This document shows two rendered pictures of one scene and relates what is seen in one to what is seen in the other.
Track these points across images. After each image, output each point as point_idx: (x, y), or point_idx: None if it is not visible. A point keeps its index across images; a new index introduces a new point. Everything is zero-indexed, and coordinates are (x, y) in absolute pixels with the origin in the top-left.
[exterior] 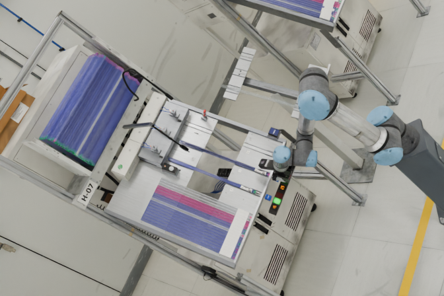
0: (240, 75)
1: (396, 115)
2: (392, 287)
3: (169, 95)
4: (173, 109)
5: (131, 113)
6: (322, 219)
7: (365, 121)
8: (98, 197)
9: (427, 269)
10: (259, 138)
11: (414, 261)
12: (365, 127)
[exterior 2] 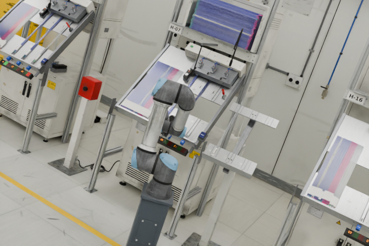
0: (251, 115)
1: (166, 172)
2: (88, 221)
3: (230, 62)
4: (227, 72)
5: (226, 49)
6: (167, 216)
7: (153, 132)
8: (182, 46)
9: (88, 237)
10: (202, 129)
11: (98, 235)
12: (149, 130)
